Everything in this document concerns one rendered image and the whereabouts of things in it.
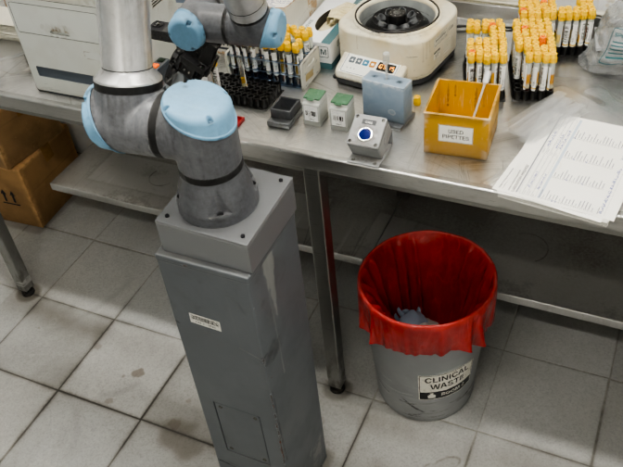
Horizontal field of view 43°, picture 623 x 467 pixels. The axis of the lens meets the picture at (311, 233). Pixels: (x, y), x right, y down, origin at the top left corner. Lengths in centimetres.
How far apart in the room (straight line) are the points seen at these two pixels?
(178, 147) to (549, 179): 71
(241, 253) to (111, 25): 44
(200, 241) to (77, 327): 130
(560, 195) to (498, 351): 96
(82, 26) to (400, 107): 73
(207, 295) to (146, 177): 127
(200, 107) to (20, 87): 91
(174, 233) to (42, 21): 71
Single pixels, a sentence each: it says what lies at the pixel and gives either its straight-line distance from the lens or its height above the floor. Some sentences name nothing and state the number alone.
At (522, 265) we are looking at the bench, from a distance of 228.
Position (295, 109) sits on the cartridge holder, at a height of 90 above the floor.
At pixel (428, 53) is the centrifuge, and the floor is 95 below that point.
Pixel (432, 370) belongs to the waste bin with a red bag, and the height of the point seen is 26.
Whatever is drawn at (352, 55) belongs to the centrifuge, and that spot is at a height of 93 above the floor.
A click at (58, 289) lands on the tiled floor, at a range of 283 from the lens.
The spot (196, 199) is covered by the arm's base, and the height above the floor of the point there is 101.
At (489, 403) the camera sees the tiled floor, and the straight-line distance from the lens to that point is 230.
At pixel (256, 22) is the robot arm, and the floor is 119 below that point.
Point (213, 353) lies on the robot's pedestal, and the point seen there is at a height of 61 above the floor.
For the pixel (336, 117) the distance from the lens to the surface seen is 171.
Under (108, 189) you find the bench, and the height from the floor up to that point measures 27.
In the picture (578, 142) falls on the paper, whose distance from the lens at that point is 168.
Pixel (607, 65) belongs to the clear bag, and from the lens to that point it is 193.
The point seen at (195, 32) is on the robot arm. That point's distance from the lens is 154.
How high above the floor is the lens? 186
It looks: 42 degrees down
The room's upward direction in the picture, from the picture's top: 7 degrees counter-clockwise
